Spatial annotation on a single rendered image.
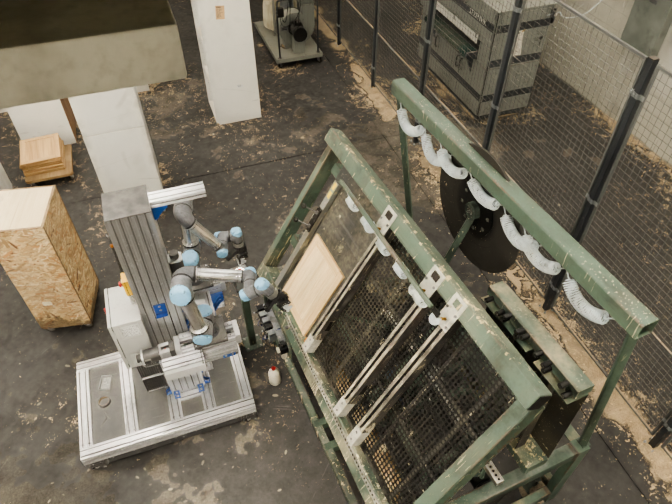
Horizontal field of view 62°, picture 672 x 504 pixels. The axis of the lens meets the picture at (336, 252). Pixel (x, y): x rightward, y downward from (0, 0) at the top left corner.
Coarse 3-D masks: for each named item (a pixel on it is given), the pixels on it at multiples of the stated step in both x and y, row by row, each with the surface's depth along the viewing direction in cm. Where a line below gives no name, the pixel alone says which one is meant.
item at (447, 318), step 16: (448, 304) 280; (464, 304) 273; (432, 320) 271; (448, 320) 279; (432, 336) 291; (448, 336) 288; (416, 352) 298; (432, 352) 293; (416, 368) 298; (400, 384) 304; (384, 400) 313; (368, 416) 322; (352, 432) 330; (368, 432) 327
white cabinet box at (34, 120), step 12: (12, 108) 644; (24, 108) 648; (36, 108) 653; (48, 108) 658; (60, 108) 662; (12, 120) 653; (24, 120) 658; (36, 120) 662; (48, 120) 667; (60, 120) 672; (72, 120) 708; (24, 132) 667; (36, 132) 672; (48, 132) 677; (60, 132) 682; (72, 132) 687
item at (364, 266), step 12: (384, 216) 324; (396, 216) 317; (384, 228) 323; (372, 252) 334; (360, 264) 342; (372, 264) 341; (360, 276) 344; (348, 288) 348; (336, 300) 357; (348, 300) 355; (336, 312) 359; (324, 324) 362; (312, 336) 371; (324, 336) 371; (312, 348) 375
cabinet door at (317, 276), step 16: (320, 240) 385; (304, 256) 397; (320, 256) 383; (304, 272) 396; (320, 272) 381; (336, 272) 367; (288, 288) 409; (304, 288) 394; (320, 288) 379; (336, 288) 367; (304, 304) 391; (320, 304) 377; (304, 320) 389
